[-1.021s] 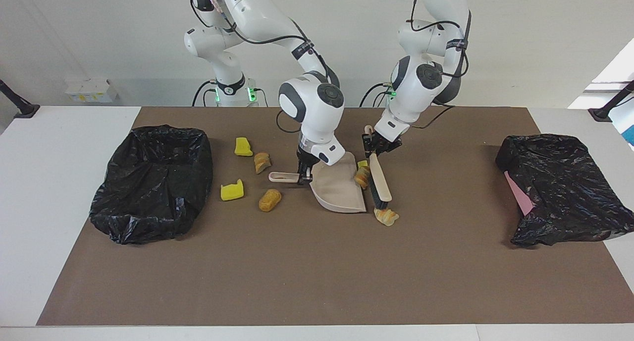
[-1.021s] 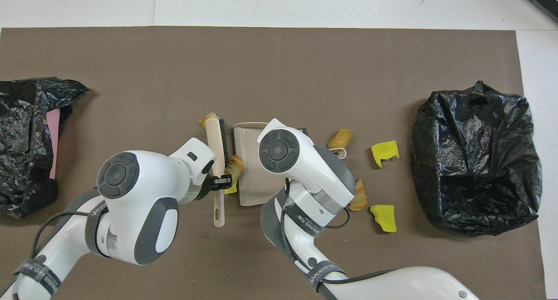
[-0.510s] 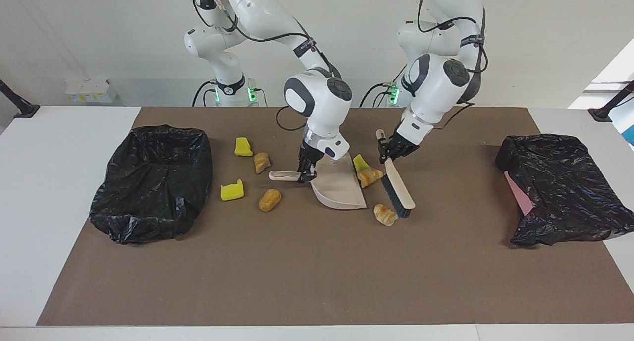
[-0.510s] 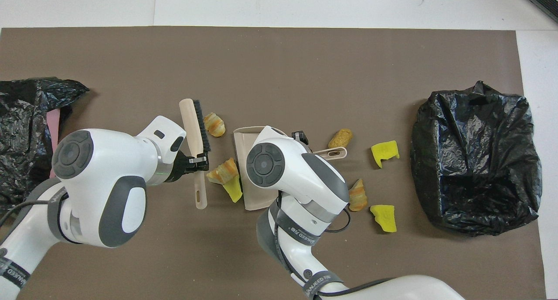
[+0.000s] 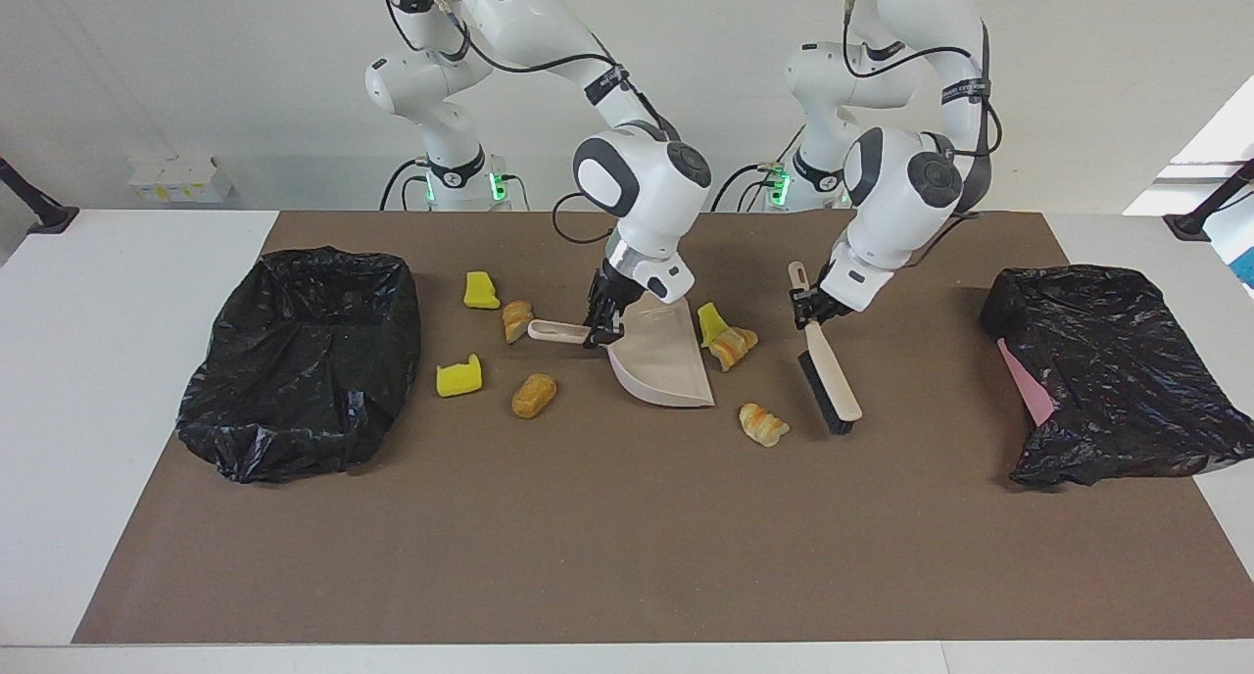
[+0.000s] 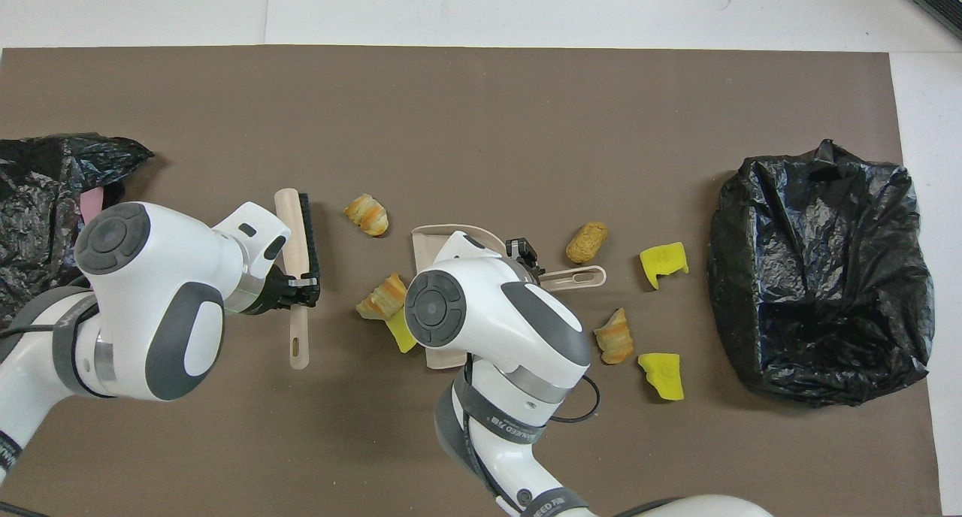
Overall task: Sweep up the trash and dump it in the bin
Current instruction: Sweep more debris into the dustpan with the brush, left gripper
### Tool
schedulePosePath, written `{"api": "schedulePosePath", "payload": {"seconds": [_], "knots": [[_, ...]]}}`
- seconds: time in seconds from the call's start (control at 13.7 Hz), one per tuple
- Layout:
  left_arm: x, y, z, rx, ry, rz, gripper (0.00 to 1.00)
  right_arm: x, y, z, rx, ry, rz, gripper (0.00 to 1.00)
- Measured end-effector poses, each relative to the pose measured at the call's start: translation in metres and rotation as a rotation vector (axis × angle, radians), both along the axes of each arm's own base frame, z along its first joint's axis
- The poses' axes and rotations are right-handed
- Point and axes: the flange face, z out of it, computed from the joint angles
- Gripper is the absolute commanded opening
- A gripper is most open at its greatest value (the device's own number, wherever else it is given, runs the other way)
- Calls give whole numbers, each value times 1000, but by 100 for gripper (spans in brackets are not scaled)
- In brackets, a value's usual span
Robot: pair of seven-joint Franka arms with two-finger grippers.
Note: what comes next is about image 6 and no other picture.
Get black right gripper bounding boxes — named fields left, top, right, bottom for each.
left=506, top=237, right=545, bottom=283

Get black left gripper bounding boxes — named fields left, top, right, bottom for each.
left=252, top=268, right=321, bottom=315

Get brown toy nugget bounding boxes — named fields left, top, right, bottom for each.
left=565, top=221, right=610, bottom=265

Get beige hand brush black bristles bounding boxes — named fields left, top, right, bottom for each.
left=274, top=188, right=322, bottom=370

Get toy croissant pale underside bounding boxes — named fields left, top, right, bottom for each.
left=355, top=272, right=407, bottom=322

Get striped toy croissant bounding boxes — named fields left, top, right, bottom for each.
left=344, top=193, right=390, bottom=237
left=593, top=307, right=635, bottom=365

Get yellow sponge piece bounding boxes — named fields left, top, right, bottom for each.
left=385, top=309, right=419, bottom=354
left=637, top=352, right=685, bottom=402
left=639, top=241, right=689, bottom=291

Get beige plastic dustpan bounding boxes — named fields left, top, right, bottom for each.
left=410, top=224, right=607, bottom=370

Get black trash bag liner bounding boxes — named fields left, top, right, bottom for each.
left=0, top=132, right=155, bottom=326
left=706, top=139, right=936, bottom=408

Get pink plastic bin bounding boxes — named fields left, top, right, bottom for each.
left=79, top=186, right=106, bottom=225

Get brown table mat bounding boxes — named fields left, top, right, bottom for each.
left=0, top=45, right=944, bottom=517

